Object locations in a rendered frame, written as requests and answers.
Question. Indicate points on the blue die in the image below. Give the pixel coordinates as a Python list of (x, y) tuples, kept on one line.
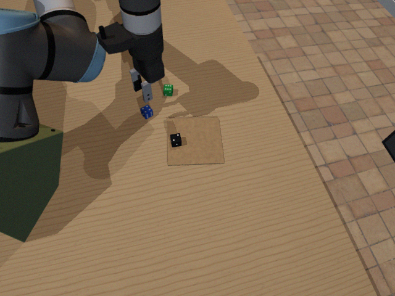
[(146, 111)]

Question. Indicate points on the tan cork mat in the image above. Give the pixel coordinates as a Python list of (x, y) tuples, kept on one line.
[(201, 142)]

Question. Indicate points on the green die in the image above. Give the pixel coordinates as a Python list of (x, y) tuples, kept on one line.
[(168, 90)]

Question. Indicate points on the black die with white pips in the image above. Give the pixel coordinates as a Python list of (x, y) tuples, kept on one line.
[(175, 140)]

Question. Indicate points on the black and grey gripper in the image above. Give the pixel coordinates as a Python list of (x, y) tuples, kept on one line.
[(142, 36)]

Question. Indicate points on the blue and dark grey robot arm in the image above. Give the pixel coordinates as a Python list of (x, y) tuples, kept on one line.
[(53, 44)]

